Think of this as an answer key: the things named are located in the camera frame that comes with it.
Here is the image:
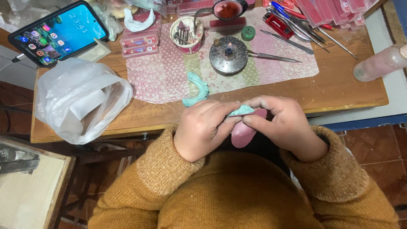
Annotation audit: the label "person's right hand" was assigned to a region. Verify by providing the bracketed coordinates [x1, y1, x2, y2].
[242, 95, 329, 163]

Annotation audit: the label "pink wax sheet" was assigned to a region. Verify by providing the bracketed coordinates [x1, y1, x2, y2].
[229, 108, 268, 149]

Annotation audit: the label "metal ladle with red wax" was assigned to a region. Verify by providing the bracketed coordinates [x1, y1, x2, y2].
[193, 0, 249, 34]

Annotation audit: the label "thin metal probe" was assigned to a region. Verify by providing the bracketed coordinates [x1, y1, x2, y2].
[317, 27, 359, 60]

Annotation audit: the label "small teal dental cast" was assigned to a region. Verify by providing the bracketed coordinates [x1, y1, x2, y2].
[228, 105, 255, 117]

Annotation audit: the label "pink and white paper cup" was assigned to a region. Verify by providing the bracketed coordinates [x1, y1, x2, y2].
[169, 16, 204, 55]

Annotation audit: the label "person's mustard knit sweater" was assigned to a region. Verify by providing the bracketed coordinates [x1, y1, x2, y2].
[88, 124, 401, 229]

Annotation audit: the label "green plastic cap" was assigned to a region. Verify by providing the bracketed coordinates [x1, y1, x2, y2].
[241, 26, 256, 42]

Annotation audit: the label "wooden side table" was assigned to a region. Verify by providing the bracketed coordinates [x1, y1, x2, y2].
[0, 136, 77, 229]

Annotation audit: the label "round metal spirit burner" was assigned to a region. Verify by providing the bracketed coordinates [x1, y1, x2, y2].
[209, 36, 249, 75]

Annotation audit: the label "clear plastic bag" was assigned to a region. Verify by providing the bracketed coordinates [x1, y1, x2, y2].
[34, 57, 134, 145]

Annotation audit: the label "white cable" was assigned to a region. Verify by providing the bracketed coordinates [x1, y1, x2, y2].
[0, 53, 26, 73]

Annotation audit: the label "white board with blue edge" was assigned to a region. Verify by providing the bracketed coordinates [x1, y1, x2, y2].
[307, 0, 407, 133]

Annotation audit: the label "large teal dental cast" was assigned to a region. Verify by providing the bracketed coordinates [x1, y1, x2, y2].
[182, 72, 210, 108]

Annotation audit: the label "grey metal tool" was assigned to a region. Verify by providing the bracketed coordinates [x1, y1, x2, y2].
[0, 143, 41, 175]

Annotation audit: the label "metal tweezers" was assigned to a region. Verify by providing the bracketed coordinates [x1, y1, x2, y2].
[265, 8, 330, 53]

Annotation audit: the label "red pen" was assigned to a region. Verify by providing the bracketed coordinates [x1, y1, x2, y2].
[280, 3, 333, 31]

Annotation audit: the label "black smartphone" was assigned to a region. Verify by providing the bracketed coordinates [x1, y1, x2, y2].
[8, 0, 110, 68]

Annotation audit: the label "person's left hand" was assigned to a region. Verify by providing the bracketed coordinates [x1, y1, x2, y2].
[173, 99, 243, 163]

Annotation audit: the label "blue pen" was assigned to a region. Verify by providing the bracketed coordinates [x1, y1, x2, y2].
[270, 1, 329, 46]

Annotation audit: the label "red lighter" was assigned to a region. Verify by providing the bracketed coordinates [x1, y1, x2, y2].
[262, 12, 295, 41]

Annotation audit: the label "white phone stand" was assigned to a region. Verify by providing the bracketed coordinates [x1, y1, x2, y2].
[76, 38, 112, 63]

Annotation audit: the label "flat metal wax knife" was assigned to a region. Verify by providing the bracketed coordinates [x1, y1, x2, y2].
[260, 29, 315, 55]

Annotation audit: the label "white dental cast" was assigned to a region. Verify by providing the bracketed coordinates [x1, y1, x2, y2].
[123, 8, 156, 33]

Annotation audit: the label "bunch of grinding burs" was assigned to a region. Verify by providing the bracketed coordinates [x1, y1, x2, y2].
[174, 21, 195, 45]

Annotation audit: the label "dark metal table frame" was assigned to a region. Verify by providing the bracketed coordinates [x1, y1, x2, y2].
[54, 132, 166, 227]

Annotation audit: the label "pink patchwork cloth mat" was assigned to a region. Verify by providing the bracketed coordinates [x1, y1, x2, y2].
[126, 6, 320, 105]

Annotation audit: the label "pointed metal carving tool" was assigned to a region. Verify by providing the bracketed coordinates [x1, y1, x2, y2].
[246, 49, 302, 63]

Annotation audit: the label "pink plastic bottle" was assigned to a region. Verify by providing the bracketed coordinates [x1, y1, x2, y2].
[353, 44, 407, 83]

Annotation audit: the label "stack of pink tooth boxes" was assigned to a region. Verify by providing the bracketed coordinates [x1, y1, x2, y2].
[295, 0, 380, 31]

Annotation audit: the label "pink wax block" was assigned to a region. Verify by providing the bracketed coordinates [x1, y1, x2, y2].
[209, 17, 247, 32]

